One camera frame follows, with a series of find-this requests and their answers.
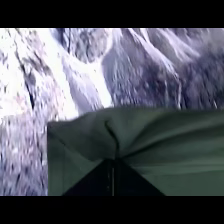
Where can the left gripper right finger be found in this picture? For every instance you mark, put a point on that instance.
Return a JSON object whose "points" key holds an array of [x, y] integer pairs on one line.
{"points": [[131, 182]]}

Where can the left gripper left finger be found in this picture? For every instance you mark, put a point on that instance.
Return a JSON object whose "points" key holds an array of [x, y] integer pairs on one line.
{"points": [[96, 182]]}

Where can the green garment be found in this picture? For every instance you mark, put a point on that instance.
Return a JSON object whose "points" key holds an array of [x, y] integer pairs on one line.
{"points": [[173, 146]]}

